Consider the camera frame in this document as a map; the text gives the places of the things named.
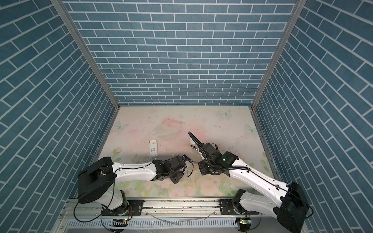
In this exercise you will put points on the right controller board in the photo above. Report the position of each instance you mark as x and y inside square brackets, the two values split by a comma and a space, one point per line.
[243, 224]

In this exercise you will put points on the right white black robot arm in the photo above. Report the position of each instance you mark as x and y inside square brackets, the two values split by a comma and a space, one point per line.
[285, 202]

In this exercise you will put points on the left aluminium corner post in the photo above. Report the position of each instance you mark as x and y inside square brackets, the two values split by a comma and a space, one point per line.
[69, 23]

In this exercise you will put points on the left controller board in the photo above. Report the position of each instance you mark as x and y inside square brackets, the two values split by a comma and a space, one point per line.
[118, 225]

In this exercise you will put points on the aluminium corner post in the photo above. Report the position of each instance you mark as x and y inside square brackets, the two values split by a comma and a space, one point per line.
[69, 23]
[279, 49]

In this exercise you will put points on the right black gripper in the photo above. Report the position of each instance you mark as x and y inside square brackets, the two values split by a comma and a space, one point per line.
[202, 170]

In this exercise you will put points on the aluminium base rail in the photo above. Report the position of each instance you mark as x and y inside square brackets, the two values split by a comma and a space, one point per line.
[184, 208]

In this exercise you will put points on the grey white remote control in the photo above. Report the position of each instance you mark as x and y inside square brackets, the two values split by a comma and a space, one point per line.
[189, 166]

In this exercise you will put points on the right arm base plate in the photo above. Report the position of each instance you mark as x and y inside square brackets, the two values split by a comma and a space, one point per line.
[229, 207]

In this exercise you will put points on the white vented strip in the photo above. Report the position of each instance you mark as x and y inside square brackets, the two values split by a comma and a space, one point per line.
[153, 223]

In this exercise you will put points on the right aluminium corner post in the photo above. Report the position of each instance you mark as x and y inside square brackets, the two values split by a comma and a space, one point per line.
[279, 49]

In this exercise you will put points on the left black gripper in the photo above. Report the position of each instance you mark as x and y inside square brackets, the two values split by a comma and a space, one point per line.
[180, 176]

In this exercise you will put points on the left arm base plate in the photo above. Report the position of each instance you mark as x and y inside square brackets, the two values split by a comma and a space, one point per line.
[130, 208]

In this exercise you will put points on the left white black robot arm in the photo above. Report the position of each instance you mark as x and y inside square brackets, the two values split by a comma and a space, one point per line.
[97, 182]

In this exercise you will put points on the controller board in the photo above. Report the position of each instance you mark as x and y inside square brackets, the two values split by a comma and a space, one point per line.
[118, 225]
[243, 224]

